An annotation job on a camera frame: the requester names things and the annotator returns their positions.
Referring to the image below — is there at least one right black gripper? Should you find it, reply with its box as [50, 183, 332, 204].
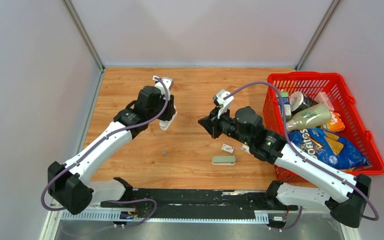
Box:
[198, 104, 252, 147]

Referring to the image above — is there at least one white stapler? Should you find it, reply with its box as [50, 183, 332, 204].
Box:
[159, 106, 178, 131]

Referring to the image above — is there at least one grey green stapler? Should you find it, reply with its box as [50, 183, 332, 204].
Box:
[211, 155, 237, 166]

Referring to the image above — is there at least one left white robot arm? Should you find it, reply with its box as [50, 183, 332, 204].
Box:
[40, 80, 177, 215]

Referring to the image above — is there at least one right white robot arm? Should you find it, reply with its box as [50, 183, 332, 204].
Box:
[198, 106, 373, 228]

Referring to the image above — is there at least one small staple box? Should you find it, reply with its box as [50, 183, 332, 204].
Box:
[221, 144, 235, 154]

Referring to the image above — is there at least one open staple box tray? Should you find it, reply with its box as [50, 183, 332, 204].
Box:
[240, 144, 251, 155]

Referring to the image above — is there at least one green blue carton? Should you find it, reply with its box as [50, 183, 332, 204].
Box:
[276, 91, 292, 121]

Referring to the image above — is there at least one black white round can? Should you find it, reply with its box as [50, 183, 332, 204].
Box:
[289, 91, 318, 114]

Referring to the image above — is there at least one pale green bottle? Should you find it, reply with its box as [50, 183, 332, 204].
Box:
[286, 103, 332, 133]

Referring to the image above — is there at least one white wrapped packet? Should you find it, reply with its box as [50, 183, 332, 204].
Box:
[314, 91, 335, 111]

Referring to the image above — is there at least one blue Doritos chip bag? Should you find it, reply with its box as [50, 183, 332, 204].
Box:
[288, 128, 370, 171]

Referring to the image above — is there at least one orange snack bag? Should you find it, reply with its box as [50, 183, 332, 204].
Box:
[319, 111, 346, 132]

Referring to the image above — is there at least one red plastic basket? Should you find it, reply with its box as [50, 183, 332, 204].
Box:
[263, 71, 384, 183]

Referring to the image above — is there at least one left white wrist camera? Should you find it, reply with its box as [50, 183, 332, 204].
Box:
[152, 75, 175, 100]

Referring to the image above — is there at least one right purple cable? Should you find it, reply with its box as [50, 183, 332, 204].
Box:
[223, 81, 380, 222]

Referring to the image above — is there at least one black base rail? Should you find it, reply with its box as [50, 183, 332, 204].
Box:
[99, 188, 300, 221]

